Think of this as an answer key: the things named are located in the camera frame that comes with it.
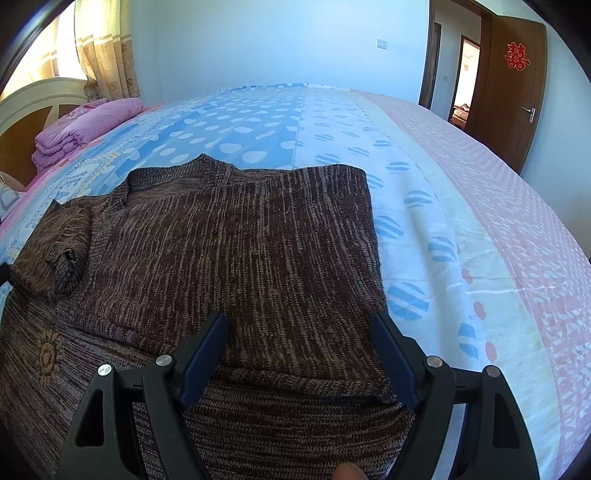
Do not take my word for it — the cream wooden headboard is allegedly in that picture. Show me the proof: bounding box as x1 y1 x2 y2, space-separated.
0 78 88 185

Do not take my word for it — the dark wooden door frame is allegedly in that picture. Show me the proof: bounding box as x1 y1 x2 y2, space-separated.
418 0 492 125

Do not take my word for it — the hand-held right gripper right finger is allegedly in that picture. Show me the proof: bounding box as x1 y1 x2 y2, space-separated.
370 313 541 480

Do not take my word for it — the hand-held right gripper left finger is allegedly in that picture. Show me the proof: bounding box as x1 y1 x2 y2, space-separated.
55 311 230 480

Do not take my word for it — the brown knit sweater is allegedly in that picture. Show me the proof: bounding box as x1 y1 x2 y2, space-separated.
0 154 416 480

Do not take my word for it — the folded pink blanket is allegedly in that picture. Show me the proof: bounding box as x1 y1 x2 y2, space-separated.
31 98 145 169

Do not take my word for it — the yellow patterned curtain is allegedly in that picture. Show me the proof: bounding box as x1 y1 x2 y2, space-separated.
74 0 140 101

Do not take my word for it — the blue pink printed bed sheet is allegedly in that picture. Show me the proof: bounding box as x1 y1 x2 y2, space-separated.
0 83 591 480

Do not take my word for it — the brown wooden door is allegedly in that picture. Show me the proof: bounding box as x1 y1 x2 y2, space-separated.
466 16 548 174

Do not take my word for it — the red paper door decoration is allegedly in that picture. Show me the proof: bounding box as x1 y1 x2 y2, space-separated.
505 42 531 71

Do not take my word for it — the printed pillow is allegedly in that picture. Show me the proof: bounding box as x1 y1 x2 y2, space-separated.
0 171 26 222

